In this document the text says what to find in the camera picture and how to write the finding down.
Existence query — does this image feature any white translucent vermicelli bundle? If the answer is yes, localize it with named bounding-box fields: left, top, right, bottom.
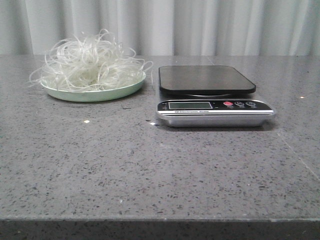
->
left=29, top=28, right=153, bottom=92

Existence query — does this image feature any black silver kitchen scale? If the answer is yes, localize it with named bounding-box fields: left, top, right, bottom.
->
left=156, top=65, right=276, bottom=127

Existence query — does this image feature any light green round plate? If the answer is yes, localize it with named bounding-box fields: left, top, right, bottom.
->
left=41, top=73, right=146, bottom=103

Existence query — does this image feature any white pleated curtain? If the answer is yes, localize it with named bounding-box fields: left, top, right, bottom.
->
left=0, top=0, right=320, bottom=56

